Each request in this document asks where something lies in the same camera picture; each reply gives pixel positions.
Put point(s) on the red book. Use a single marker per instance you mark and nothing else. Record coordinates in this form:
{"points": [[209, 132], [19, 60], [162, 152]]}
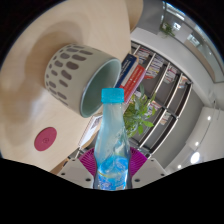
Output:
{"points": [[135, 80]]}

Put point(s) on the round-backed wooden chair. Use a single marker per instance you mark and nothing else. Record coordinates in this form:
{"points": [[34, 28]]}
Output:
{"points": [[135, 11]]}

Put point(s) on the dark blue book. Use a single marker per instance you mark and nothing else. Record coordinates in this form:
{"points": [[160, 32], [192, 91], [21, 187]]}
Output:
{"points": [[126, 68]]}

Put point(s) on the small leafy plant by window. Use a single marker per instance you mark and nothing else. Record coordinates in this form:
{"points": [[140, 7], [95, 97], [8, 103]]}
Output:
{"points": [[166, 29]]}

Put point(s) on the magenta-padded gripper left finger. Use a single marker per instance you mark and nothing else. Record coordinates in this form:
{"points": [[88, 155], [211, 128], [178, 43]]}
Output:
{"points": [[75, 171]]}

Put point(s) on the grey shelf unit with books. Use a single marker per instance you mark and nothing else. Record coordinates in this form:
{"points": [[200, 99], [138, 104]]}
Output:
{"points": [[166, 90]]}

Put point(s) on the round ceiling lights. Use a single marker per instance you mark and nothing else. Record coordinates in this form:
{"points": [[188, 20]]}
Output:
{"points": [[195, 157]]}

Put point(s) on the clear bottle with blue cap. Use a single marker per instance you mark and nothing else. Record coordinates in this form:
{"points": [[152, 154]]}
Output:
{"points": [[111, 140]]}

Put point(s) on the grey-green patterned mug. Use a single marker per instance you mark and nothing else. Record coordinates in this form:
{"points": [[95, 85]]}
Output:
{"points": [[66, 73]]}

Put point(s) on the flat round red coaster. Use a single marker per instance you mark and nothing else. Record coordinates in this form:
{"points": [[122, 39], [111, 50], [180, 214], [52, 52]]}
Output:
{"points": [[45, 139]]}

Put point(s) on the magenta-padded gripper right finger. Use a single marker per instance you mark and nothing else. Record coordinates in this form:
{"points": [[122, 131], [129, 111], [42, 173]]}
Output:
{"points": [[148, 171]]}

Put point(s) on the green potted plant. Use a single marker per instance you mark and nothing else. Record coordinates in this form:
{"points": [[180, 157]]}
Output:
{"points": [[138, 111]]}

